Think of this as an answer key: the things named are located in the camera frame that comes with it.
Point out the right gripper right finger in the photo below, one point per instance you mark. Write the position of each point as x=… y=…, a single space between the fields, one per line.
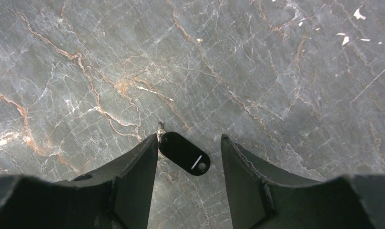
x=264 y=196

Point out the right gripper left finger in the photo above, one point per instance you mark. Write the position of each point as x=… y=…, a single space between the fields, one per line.
x=116 y=195

